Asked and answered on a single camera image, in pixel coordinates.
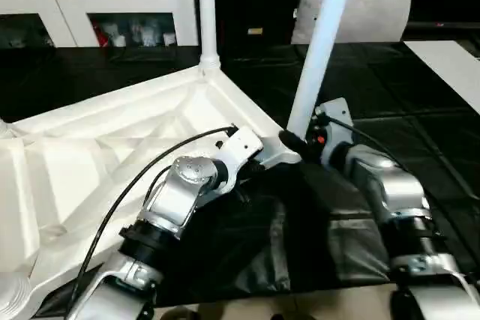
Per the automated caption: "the grey white pillow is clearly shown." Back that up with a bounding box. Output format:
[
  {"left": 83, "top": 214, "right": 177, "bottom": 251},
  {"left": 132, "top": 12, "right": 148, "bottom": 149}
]
[{"left": 290, "top": 0, "right": 414, "bottom": 45}]

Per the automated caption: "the white board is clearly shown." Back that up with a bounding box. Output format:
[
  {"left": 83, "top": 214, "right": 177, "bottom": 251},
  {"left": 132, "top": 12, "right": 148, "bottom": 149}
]
[{"left": 405, "top": 39, "right": 480, "bottom": 112}]

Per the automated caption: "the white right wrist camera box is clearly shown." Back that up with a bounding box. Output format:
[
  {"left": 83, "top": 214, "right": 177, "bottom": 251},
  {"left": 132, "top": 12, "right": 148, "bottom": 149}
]
[{"left": 310, "top": 97, "right": 354, "bottom": 163}]

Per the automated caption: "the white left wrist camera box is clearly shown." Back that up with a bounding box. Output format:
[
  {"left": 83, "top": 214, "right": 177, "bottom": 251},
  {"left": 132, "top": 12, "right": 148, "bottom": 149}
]
[{"left": 213, "top": 128, "right": 264, "bottom": 186}]

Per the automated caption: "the black cabinet with yellow label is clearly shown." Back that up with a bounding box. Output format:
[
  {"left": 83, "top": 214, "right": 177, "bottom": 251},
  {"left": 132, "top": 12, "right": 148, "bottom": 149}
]
[{"left": 196, "top": 0, "right": 305, "bottom": 46}]

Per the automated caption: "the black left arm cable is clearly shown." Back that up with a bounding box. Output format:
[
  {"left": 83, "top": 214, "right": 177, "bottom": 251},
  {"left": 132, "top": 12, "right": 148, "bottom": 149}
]
[{"left": 71, "top": 127, "right": 239, "bottom": 313}]

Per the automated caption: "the white glass-door cabinet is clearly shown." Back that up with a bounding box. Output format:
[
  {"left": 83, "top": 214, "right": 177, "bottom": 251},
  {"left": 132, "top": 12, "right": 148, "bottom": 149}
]
[{"left": 0, "top": 0, "right": 200, "bottom": 48}]

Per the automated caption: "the black work mat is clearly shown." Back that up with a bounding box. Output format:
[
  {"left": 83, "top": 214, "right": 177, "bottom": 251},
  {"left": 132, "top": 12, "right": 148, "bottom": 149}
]
[{"left": 0, "top": 41, "right": 480, "bottom": 310}]

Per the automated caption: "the white plastic table leg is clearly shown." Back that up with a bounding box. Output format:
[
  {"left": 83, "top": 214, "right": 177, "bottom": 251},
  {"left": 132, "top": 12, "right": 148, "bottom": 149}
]
[
  {"left": 196, "top": 0, "right": 223, "bottom": 75},
  {"left": 286, "top": 0, "right": 359, "bottom": 142}
]

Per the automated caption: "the white plastic table top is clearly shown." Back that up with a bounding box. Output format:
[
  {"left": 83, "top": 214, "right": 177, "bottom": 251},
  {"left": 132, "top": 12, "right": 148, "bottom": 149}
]
[{"left": 0, "top": 65, "right": 302, "bottom": 318}]

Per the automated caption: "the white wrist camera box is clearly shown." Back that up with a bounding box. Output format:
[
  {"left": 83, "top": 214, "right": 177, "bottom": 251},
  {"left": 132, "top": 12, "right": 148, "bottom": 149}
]
[
  {"left": 310, "top": 97, "right": 354, "bottom": 163},
  {"left": 213, "top": 128, "right": 264, "bottom": 186}
]

